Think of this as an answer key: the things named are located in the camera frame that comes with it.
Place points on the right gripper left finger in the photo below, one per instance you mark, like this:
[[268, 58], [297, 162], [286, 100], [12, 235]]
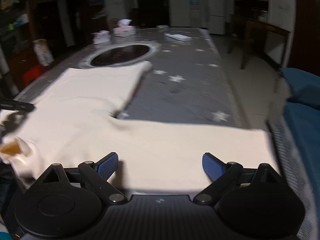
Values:
[[95, 176]]

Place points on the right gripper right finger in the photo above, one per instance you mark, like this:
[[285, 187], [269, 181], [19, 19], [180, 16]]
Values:
[[223, 176]]

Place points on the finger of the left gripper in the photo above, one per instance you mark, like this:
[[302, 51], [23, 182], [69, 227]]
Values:
[[13, 105]]

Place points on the cream white sweater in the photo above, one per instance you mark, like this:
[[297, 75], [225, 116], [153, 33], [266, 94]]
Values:
[[73, 123]]

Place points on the red plastic stool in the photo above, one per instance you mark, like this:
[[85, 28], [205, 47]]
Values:
[[34, 73]]

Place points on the white paper bag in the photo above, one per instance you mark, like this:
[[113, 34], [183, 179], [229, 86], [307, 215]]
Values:
[[42, 52]]

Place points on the blue sofa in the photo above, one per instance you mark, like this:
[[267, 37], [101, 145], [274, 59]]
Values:
[[294, 124]]

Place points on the small pink tissue box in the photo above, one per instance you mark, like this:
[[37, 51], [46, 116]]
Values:
[[101, 37]]

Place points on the round black induction cooktop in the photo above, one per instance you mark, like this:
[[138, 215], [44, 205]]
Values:
[[121, 54]]

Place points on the pink tissue box with tissue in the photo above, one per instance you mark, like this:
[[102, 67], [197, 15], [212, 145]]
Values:
[[124, 29]]

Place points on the dark wooden side table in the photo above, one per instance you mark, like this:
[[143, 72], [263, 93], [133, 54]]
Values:
[[254, 37]]

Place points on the white remote control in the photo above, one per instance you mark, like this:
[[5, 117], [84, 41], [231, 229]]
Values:
[[178, 37]]

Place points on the water dispenser with blue bottle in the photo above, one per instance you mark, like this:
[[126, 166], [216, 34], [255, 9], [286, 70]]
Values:
[[195, 13]]

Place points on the white refrigerator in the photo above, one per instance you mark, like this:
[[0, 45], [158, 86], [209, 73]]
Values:
[[218, 13]]

